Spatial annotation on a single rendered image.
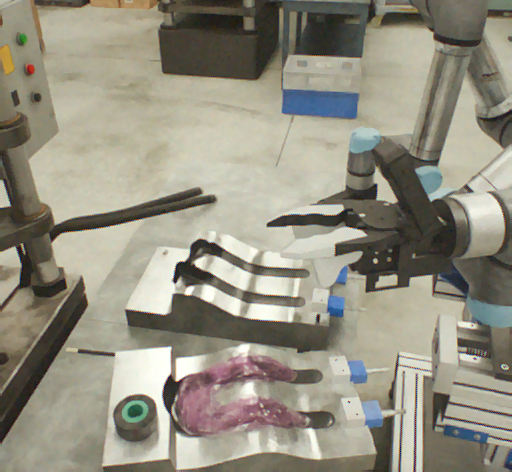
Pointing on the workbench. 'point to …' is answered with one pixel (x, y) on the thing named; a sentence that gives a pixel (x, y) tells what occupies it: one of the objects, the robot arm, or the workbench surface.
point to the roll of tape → (144, 407)
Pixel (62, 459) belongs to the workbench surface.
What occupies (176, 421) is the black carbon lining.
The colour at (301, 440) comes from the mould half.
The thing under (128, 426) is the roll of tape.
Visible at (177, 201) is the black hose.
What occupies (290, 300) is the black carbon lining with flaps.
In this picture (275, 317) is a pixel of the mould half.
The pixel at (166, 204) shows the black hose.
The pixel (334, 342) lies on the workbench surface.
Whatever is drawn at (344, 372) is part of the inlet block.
